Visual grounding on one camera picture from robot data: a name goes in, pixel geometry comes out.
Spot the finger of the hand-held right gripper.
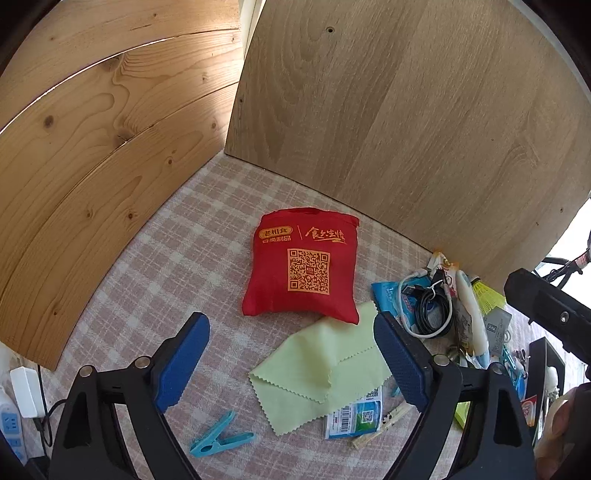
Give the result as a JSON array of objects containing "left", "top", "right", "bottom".
[
  {"left": 536, "top": 249, "right": 591, "bottom": 286},
  {"left": 503, "top": 268, "right": 591, "bottom": 365}
]

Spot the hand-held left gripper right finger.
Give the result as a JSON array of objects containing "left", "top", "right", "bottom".
[{"left": 373, "top": 313, "right": 536, "bottom": 480}]

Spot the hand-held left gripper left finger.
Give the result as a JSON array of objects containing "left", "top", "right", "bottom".
[{"left": 48, "top": 312, "right": 211, "bottom": 480}]

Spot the light green cleaning cloth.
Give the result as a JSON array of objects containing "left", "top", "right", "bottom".
[{"left": 249, "top": 302, "right": 393, "bottom": 435}]

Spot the person's right hand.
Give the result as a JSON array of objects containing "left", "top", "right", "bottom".
[{"left": 534, "top": 384, "right": 591, "bottom": 464}]

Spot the black box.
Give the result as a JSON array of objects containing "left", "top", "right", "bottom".
[{"left": 525, "top": 337, "right": 568, "bottom": 445}]

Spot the grey card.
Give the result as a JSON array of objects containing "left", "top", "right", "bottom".
[{"left": 484, "top": 308, "right": 513, "bottom": 352}]

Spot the yellow shuttlecock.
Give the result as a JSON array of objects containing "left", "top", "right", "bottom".
[{"left": 470, "top": 275, "right": 507, "bottom": 317}]

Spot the small blue clothespin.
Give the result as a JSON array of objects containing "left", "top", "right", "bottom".
[{"left": 501, "top": 346, "right": 525, "bottom": 384}]

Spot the wooden clothespin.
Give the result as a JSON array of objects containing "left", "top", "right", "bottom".
[{"left": 351, "top": 401, "right": 411, "bottom": 448}]

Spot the blue wet wipe packet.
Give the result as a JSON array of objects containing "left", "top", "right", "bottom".
[{"left": 372, "top": 282, "right": 409, "bottom": 326}]

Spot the white blue label card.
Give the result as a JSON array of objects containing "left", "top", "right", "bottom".
[{"left": 324, "top": 387, "right": 385, "bottom": 439}]

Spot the white long plastic tube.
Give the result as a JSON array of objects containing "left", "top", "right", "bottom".
[{"left": 453, "top": 270, "right": 489, "bottom": 358}]

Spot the blue plastic clothespin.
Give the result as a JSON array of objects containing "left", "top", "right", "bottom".
[{"left": 189, "top": 411, "right": 255, "bottom": 458}]

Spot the red white packet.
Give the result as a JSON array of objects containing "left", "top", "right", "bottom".
[{"left": 521, "top": 394, "right": 539, "bottom": 428}]

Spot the pink plaid blanket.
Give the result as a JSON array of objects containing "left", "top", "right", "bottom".
[{"left": 0, "top": 152, "right": 591, "bottom": 480}]

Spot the white power adapter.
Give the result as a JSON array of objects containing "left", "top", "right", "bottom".
[{"left": 10, "top": 367, "right": 47, "bottom": 418}]

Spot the white power strip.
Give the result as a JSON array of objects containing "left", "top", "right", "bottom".
[{"left": 0, "top": 385, "right": 28, "bottom": 464}]

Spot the light oak wood board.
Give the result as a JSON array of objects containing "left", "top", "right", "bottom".
[{"left": 224, "top": 0, "right": 591, "bottom": 289}]

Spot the pine wood slat panel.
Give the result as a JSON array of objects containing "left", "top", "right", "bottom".
[{"left": 0, "top": 0, "right": 245, "bottom": 372}]

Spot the white coiled cable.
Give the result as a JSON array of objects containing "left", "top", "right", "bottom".
[{"left": 398, "top": 271, "right": 454, "bottom": 340}]

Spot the black coiled cable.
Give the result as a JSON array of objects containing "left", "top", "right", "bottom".
[{"left": 401, "top": 277, "right": 451, "bottom": 333}]

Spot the red drawstring bag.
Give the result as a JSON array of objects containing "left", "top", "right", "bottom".
[{"left": 242, "top": 208, "right": 361, "bottom": 325}]

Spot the black power cable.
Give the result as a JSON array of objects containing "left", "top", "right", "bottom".
[{"left": 25, "top": 369, "right": 70, "bottom": 467}]

